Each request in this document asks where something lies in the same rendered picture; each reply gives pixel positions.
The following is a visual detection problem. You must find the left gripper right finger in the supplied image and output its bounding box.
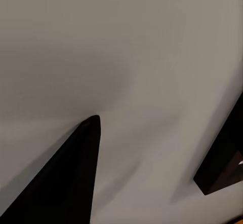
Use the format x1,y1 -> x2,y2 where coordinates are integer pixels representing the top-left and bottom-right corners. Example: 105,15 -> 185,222
227,115 -> 243,156

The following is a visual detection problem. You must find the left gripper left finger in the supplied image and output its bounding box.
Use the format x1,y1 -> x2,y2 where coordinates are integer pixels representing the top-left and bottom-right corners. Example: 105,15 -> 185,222
0,116 -> 101,224

